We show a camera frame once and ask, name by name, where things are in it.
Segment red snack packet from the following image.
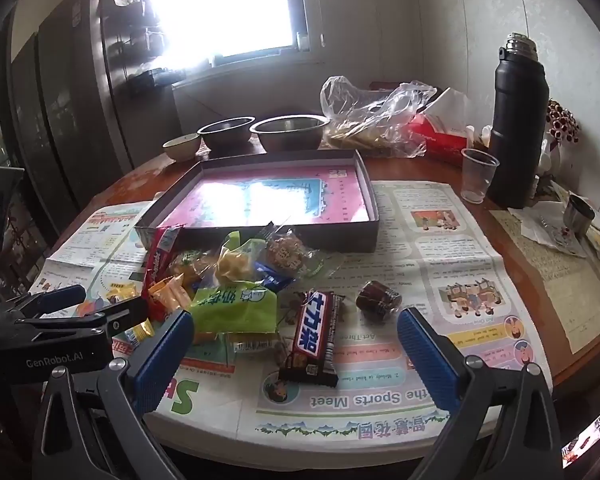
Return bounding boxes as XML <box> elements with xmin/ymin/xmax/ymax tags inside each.
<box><xmin>142</xmin><ymin>226</ymin><xmax>183</xmax><ymax>311</ymax></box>

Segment red tissue box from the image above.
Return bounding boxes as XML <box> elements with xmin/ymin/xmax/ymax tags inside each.
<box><xmin>407</xmin><ymin>87</ymin><xmax>476</xmax><ymax>166</ymax></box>

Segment orange cracker packet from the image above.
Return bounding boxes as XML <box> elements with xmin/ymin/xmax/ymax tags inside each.
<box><xmin>147</xmin><ymin>274</ymin><xmax>193</xmax><ymax>322</ymax></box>

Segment small metal cup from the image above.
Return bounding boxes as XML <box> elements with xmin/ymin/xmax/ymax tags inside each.
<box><xmin>562</xmin><ymin>194</ymin><xmax>596</xmax><ymax>238</ymax></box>

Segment bright window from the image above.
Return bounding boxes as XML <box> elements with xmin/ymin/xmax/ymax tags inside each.
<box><xmin>145</xmin><ymin>0</ymin><xmax>326</xmax><ymax>68</ymax></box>

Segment brown chocolate bar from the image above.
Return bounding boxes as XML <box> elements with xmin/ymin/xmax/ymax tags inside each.
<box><xmin>278</xmin><ymin>290</ymin><xmax>348</xmax><ymax>388</ymax></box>

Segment crumpled white paper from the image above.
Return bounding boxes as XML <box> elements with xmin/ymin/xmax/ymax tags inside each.
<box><xmin>510</xmin><ymin>205</ymin><xmax>588</xmax><ymax>259</ymax></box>

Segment black thermos bottle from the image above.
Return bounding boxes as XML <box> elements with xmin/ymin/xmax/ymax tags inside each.
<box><xmin>487</xmin><ymin>32</ymin><xmax>551</xmax><ymax>209</ymax></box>

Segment clear rice cracker packet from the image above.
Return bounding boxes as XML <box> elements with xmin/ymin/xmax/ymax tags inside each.
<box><xmin>257</xmin><ymin>222</ymin><xmax>331</xmax><ymax>281</ymax></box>

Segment large steel bowl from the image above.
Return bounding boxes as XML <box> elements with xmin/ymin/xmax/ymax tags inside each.
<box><xmin>250</xmin><ymin>115</ymin><xmax>331</xmax><ymax>153</ymax></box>

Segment red and white flowers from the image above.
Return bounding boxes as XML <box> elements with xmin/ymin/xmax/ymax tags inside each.
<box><xmin>545</xmin><ymin>100</ymin><xmax>581</xmax><ymax>146</ymax></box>

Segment dark hanging storage rack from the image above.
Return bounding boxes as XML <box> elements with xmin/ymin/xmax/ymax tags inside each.
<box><xmin>105</xmin><ymin>0</ymin><xmax>177</xmax><ymax>96</ymax></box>

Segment blue cookie packet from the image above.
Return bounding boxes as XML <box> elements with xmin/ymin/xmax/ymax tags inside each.
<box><xmin>252</xmin><ymin>260</ymin><xmax>301</xmax><ymax>293</ymax></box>

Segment small ceramic bowl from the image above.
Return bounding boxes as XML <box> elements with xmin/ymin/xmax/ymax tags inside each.
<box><xmin>162</xmin><ymin>133</ymin><xmax>202</xmax><ymax>162</ymax></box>

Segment small steel bowl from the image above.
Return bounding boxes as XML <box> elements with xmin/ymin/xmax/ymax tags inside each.
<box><xmin>197</xmin><ymin>117</ymin><xmax>257</xmax><ymax>151</ymax></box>

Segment white low cabinet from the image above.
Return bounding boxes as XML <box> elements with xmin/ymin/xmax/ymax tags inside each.
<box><xmin>172</xmin><ymin>62</ymin><xmax>326</xmax><ymax>121</ymax></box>

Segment long yellow snack packet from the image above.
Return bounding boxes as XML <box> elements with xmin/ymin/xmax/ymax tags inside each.
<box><xmin>106</xmin><ymin>281</ymin><xmax>157</xmax><ymax>347</ymax></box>

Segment dark tall cabinet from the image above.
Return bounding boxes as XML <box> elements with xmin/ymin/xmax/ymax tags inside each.
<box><xmin>5</xmin><ymin>0</ymin><xmax>181</xmax><ymax>241</ymax></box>

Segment clear plastic bag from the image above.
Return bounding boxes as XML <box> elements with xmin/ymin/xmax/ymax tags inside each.
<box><xmin>320</xmin><ymin>76</ymin><xmax>438</xmax><ymax>160</ymax></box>

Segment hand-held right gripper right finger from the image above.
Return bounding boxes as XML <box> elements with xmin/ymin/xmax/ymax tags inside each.
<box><xmin>396</xmin><ymin>307</ymin><xmax>566</xmax><ymax>480</ymax></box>

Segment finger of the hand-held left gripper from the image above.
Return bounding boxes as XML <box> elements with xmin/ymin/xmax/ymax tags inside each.
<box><xmin>0</xmin><ymin>296</ymin><xmax>149</xmax><ymax>348</ymax></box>
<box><xmin>2</xmin><ymin>284</ymin><xmax>87</xmax><ymax>321</ymax></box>

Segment small brown candy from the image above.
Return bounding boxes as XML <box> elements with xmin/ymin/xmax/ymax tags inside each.
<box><xmin>356</xmin><ymin>280</ymin><xmax>403</xmax><ymax>321</ymax></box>

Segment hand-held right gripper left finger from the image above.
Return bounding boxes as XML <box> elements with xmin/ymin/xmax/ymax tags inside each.
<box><xmin>32</xmin><ymin>309</ymin><xmax>196</xmax><ymax>480</ymax></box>

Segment printed newspaper sheet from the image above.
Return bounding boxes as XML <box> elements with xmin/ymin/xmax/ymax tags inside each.
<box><xmin>27</xmin><ymin>180</ymin><xmax>553</xmax><ymax>448</ymax></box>

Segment clear plastic cup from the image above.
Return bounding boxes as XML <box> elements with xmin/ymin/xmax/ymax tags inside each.
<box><xmin>461</xmin><ymin>148</ymin><xmax>501</xmax><ymax>204</ymax></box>

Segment pink-lined cardboard box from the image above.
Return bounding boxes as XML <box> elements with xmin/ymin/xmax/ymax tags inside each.
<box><xmin>134</xmin><ymin>149</ymin><xmax>381</xmax><ymax>253</ymax></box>

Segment beige paper sheet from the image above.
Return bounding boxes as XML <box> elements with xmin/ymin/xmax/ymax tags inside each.
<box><xmin>490</xmin><ymin>207</ymin><xmax>600</xmax><ymax>356</ymax></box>

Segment green snack packet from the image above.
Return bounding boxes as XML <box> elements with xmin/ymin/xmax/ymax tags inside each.
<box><xmin>187</xmin><ymin>282</ymin><xmax>278</xmax><ymax>348</ymax></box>

